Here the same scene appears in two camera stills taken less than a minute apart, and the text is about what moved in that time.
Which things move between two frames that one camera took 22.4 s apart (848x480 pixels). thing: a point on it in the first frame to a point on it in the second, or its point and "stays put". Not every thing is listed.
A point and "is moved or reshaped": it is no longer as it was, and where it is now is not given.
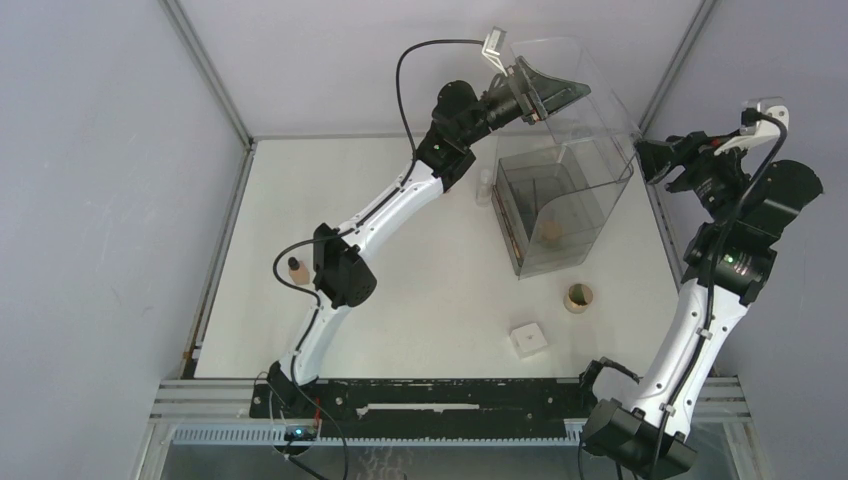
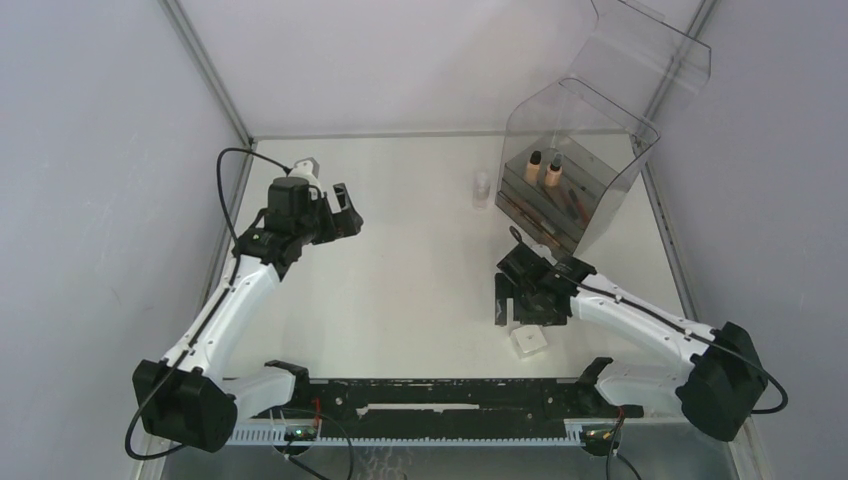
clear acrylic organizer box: [556, 178] is moved or reshaped
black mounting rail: [434, 409] stays put
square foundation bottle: [298, 271] to [533, 168]
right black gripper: [693, 151] to [503, 290]
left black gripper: [535, 95] to [346, 223]
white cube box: [527, 339] stays put
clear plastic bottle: [484, 190] stays put
